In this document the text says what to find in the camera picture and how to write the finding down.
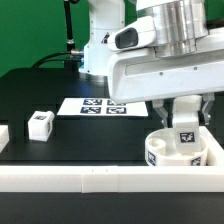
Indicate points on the white fence front wall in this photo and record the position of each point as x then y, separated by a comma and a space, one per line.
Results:
111, 179

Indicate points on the white round stool seat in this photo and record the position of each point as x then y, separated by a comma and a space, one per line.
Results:
167, 147

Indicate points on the black camera pole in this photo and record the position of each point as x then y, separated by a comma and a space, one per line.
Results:
70, 64

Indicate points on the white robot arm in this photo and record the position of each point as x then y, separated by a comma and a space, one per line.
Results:
107, 17

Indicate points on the white marker sheet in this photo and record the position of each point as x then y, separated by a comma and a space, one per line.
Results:
100, 107

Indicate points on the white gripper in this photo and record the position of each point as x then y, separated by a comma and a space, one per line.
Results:
158, 57

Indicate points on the white fence left wall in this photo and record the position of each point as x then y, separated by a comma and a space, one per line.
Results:
4, 137

